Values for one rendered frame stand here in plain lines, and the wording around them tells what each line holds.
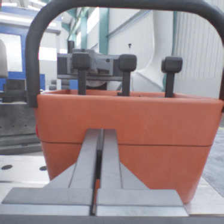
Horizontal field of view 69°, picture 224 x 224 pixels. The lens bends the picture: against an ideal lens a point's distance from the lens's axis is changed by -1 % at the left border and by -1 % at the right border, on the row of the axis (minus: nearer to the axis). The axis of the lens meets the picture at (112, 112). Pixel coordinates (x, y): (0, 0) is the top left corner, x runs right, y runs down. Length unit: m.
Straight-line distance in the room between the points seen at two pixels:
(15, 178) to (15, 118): 1.00
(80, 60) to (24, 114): 1.07
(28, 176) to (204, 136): 0.24
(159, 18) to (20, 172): 0.48
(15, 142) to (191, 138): 1.30
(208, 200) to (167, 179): 0.07
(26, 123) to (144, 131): 1.14
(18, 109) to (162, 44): 1.01
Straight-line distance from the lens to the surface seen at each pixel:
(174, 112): 0.16
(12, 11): 5.58
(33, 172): 0.29
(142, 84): 0.48
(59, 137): 0.17
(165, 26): 0.52
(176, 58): 0.22
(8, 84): 1.36
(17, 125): 1.27
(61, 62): 0.33
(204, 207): 0.24
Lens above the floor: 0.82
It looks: 10 degrees down
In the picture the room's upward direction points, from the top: 2 degrees clockwise
